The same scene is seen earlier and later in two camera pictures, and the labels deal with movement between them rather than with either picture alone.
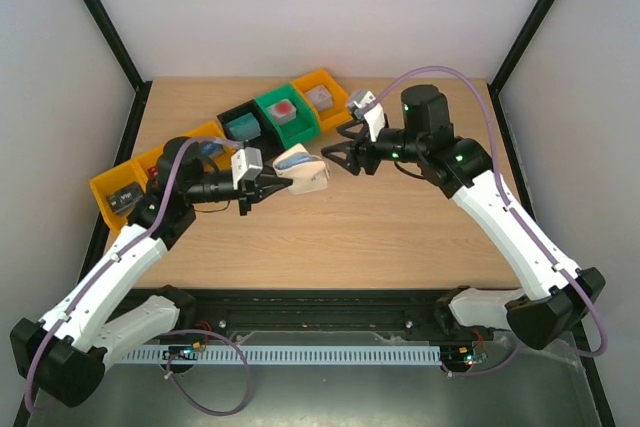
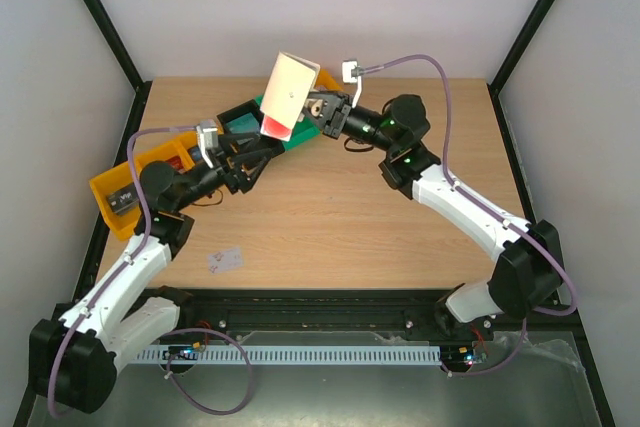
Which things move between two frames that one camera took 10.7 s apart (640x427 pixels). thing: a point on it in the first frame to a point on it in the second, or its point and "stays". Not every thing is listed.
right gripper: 363,155 to 333,114
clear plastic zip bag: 309,173 to 290,88
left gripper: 251,190 to 236,179
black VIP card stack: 124,197 stays
